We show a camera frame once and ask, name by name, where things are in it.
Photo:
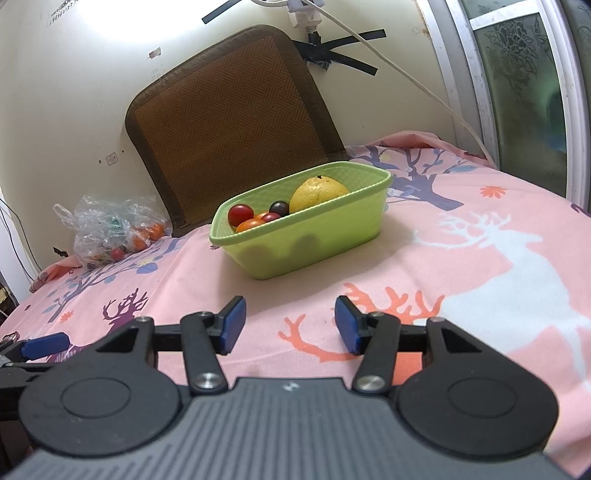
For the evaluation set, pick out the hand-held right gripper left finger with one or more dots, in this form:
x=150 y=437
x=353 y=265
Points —
x=233 y=323

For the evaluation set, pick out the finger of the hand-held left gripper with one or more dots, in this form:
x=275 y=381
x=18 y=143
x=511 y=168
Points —
x=9 y=397
x=44 y=346

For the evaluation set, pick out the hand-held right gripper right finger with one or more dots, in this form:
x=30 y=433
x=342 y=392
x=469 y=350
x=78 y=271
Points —
x=346 y=323

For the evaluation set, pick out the green plastic basket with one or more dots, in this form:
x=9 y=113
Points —
x=300 y=240

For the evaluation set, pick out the orange cherry tomato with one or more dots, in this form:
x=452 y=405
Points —
x=250 y=225

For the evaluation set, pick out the red cherry tomato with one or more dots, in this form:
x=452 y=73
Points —
x=240 y=213
x=271 y=218

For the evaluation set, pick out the yellow lemon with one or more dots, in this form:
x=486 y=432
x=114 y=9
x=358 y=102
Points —
x=316 y=194

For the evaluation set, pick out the clear plastic bag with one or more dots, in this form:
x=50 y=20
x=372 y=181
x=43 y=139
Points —
x=101 y=226

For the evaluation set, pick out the brown woven mat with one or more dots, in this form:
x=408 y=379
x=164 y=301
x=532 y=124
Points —
x=231 y=115

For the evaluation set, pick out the black tape cross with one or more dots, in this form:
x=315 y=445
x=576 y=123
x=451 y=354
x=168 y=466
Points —
x=323 y=48

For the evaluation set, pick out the grey tape scrap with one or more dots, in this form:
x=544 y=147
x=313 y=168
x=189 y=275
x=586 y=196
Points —
x=154 y=52

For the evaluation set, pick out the white framed frosted glass door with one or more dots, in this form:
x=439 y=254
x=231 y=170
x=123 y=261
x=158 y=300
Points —
x=521 y=92

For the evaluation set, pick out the black tape strip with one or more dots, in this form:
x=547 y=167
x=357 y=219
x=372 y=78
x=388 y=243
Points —
x=217 y=14

